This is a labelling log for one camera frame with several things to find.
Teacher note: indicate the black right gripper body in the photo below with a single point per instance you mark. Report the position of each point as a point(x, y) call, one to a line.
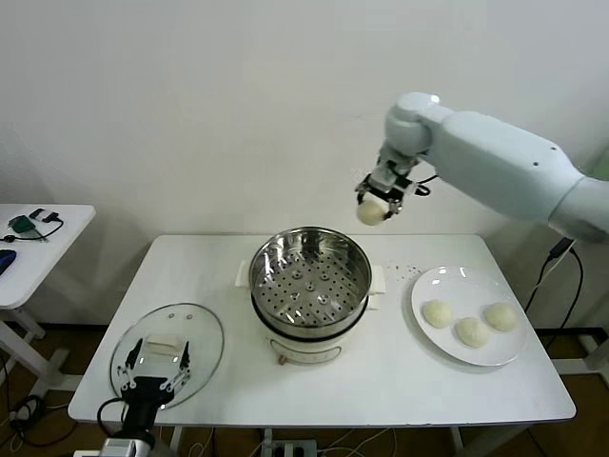
point(384, 192)

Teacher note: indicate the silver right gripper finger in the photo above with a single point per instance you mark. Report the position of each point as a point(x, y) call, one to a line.
point(395, 205)
point(361, 191)

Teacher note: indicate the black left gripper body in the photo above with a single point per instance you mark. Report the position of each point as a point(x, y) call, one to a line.
point(143, 395)

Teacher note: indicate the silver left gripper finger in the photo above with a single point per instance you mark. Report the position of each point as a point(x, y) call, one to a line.
point(183, 369)
point(129, 369)

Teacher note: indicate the white steamed baozi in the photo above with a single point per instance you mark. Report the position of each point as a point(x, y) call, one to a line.
point(500, 317)
point(438, 314)
point(372, 212)
point(472, 332)

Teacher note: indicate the round glass pot lid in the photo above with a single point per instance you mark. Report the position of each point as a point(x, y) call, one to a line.
point(200, 333)

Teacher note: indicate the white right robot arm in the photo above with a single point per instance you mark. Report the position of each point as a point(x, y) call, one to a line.
point(476, 152)

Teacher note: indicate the stainless steel steamer basket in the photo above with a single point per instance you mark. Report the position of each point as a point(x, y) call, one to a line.
point(309, 285)

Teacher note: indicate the scattered dark crumbs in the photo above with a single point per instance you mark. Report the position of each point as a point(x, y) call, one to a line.
point(402, 271)

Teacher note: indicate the white round plate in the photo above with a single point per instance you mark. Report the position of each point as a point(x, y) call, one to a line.
point(457, 285)

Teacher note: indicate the white side table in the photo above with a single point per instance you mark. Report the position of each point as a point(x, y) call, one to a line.
point(43, 266)

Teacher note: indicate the white power strip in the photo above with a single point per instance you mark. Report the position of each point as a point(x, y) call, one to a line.
point(295, 448)

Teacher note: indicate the blue device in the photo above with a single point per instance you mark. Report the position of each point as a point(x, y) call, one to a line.
point(5, 261)

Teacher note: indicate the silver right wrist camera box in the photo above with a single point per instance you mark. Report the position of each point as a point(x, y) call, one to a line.
point(383, 175)

